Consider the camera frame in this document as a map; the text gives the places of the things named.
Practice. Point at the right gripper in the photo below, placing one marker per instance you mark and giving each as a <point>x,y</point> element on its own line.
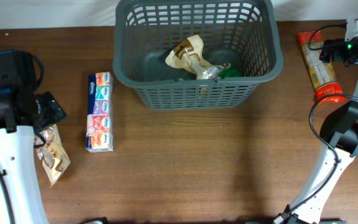
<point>337,55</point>

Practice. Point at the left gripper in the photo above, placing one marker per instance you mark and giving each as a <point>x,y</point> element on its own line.
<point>54,111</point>

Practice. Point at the spaghetti pack red ends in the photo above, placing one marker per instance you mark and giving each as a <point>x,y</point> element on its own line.
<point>322,75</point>

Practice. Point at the brown snack bag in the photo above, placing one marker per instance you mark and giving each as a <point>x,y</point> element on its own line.
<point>48,147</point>

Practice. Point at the tissue multipack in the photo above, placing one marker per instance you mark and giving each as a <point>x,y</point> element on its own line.
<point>99,134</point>

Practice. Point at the grey plastic basket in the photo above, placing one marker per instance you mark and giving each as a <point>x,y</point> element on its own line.
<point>242,33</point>

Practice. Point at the green lid jar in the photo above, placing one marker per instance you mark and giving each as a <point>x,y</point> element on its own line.
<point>229,73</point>

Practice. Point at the beige snack bag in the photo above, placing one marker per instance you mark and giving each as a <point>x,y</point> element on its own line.
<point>188,55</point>

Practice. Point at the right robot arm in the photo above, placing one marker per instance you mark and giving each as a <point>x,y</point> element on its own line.
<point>338,133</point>

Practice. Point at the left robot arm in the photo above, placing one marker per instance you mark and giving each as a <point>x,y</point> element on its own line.
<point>20,197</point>

